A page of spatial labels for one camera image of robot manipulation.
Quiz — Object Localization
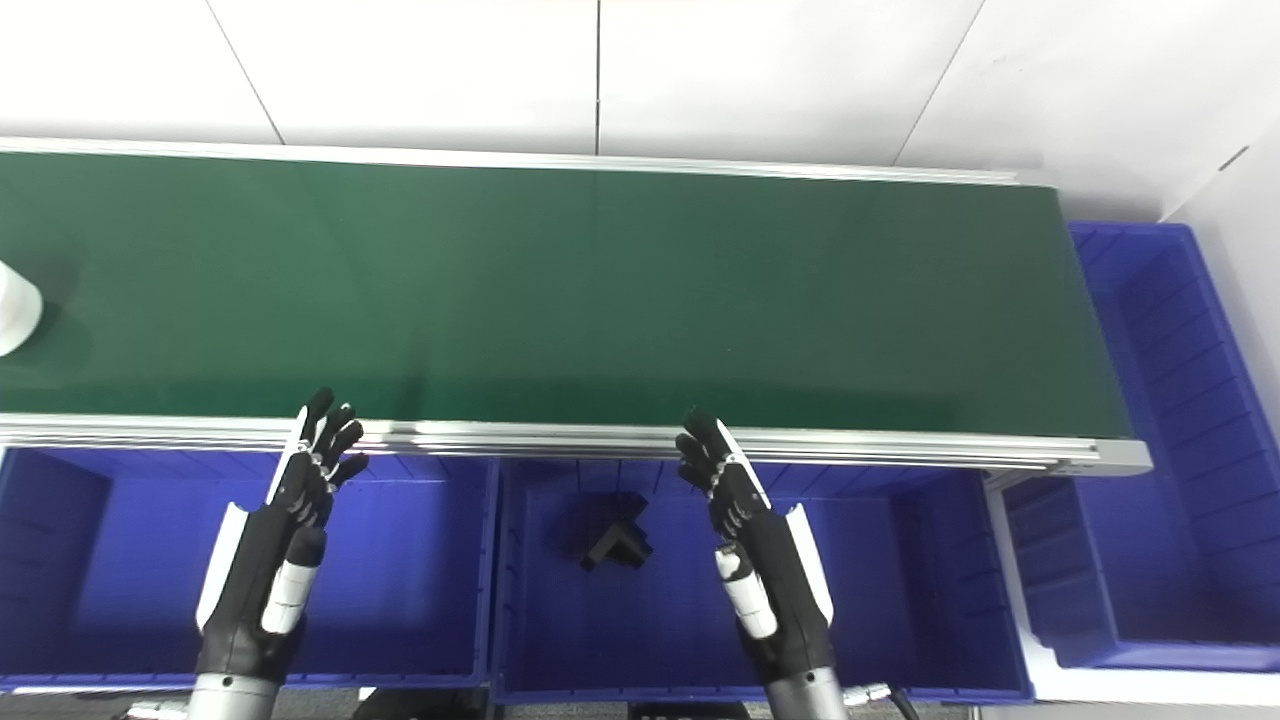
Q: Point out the black angular part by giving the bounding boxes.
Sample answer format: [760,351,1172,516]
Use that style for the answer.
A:
[577,491,655,574]

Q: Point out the large white cylindrical part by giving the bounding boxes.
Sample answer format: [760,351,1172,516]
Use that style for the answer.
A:
[0,261,45,358]

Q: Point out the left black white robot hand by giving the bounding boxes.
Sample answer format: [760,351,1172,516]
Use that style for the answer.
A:
[194,387,370,687]

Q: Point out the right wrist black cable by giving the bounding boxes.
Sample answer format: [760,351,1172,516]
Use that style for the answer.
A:
[842,682,922,720]

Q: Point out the green conveyor belt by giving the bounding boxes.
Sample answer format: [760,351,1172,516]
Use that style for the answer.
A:
[0,150,1136,441]
[0,137,1154,477]

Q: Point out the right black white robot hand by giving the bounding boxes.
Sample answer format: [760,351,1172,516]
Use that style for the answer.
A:
[674,406,837,687]

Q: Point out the blue plastic bin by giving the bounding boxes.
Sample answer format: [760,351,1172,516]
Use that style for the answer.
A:
[1000,221,1280,673]
[489,457,1037,707]
[0,446,500,694]

